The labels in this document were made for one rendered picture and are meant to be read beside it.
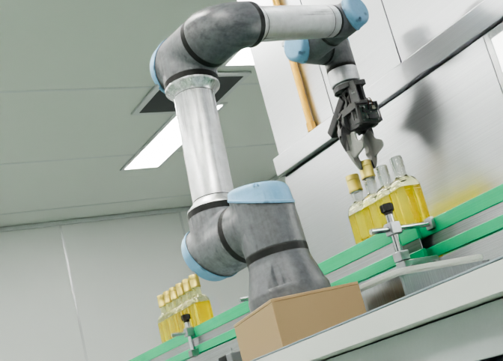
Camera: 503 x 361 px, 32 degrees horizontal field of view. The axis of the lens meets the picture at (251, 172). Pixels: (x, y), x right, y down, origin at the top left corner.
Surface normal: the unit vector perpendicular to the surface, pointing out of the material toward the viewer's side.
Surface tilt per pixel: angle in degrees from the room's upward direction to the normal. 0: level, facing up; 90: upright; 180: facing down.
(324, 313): 90
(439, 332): 90
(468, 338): 90
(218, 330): 90
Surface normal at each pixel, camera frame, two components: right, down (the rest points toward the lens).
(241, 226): -0.75, 0.05
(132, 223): 0.46, -0.35
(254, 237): -0.56, -0.11
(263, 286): -0.60, -0.38
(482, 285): -0.89, 0.11
